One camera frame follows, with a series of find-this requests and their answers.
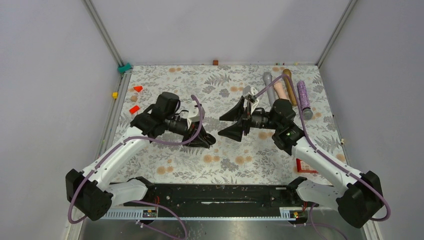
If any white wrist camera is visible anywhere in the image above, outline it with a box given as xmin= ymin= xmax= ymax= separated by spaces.
xmin=242 ymin=85 xmax=259 ymax=113
xmin=186 ymin=105 xmax=205 ymax=129

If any gold toy microphone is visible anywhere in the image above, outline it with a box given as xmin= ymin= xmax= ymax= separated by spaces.
xmin=282 ymin=68 xmax=298 ymax=107

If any purple glitter toy microphone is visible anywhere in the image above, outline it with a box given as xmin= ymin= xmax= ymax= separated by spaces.
xmin=296 ymin=80 xmax=314 ymax=120

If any aluminium frame rail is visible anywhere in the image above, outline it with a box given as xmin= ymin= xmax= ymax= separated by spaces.
xmin=81 ymin=0 xmax=133 ymax=76

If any teal clamp block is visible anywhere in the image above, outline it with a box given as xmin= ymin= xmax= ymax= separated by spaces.
xmin=117 ymin=62 xmax=133 ymax=74

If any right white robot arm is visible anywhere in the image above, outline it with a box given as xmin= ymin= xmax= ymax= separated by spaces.
xmin=218 ymin=97 xmax=384 ymax=229

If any red block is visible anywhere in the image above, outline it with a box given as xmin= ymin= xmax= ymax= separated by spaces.
xmin=129 ymin=105 xmax=140 ymax=115

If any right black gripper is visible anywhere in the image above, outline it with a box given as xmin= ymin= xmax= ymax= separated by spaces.
xmin=218 ymin=95 xmax=281 ymax=142

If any red plastic box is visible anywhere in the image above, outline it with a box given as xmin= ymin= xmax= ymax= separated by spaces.
xmin=296 ymin=158 xmax=318 ymax=174

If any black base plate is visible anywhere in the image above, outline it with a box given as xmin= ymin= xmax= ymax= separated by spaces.
xmin=142 ymin=183 xmax=312 ymax=218

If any grey toy microphone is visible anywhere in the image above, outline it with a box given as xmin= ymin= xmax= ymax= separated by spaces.
xmin=262 ymin=71 xmax=277 ymax=107

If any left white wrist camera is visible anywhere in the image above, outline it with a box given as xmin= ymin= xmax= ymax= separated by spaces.
xmin=186 ymin=105 xmax=205 ymax=129

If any orange triangular block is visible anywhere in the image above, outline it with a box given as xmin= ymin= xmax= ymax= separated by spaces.
xmin=133 ymin=85 xmax=143 ymax=93

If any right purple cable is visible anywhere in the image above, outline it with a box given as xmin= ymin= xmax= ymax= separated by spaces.
xmin=250 ymin=73 xmax=392 ymax=240

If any pink toy microphone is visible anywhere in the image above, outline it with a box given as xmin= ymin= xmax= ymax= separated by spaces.
xmin=273 ymin=81 xmax=289 ymax=100

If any floral patterned mat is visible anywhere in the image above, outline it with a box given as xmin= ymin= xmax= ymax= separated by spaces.
xmin=101 ymin=64 xmax=355 ymax=186

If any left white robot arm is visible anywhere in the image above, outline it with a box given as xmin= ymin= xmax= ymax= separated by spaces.
xmin=65 ymin=91 xmax=216 ymax=224

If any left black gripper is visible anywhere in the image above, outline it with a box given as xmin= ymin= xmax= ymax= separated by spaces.
xmin=165 ymin=114 xmax=211 ymax=148

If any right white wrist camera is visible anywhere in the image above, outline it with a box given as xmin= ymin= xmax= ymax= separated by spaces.
xmin=242 ymin=85 xmax=259 ymax=113

